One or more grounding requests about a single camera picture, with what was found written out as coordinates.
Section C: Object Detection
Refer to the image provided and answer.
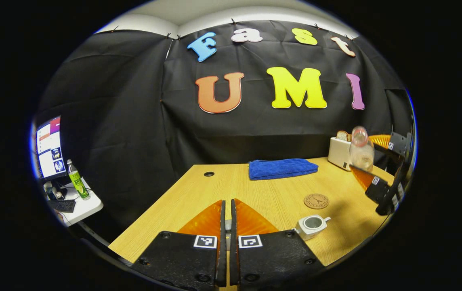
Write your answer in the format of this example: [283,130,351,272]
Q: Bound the white toaster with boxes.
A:
[328,137,353,171]

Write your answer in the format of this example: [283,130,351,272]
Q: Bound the white teacup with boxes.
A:
[294,215,331,241]

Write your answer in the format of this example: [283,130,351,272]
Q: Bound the round brown coaster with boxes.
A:
[304,194,330,209]

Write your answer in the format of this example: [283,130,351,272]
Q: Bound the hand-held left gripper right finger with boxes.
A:
[230,199,324,291]

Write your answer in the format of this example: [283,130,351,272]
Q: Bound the clear plastic water bottle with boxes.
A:
[349,126,375,172]

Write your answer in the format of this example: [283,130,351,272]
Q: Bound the green drink bottle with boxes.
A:
[66,159,90,200]

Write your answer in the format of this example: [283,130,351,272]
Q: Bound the black keyboard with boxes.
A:
[47,199,76,213]

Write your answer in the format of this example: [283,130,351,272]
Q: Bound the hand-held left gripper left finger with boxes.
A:
[130,200,227,289]

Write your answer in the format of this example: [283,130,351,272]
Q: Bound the blue towel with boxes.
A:
[249,158,319,181]

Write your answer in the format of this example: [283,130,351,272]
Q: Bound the white side table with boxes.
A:
[47,178,104,227]

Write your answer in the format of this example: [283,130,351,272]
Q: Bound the computer monitor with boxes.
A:
[35,116,67,179]

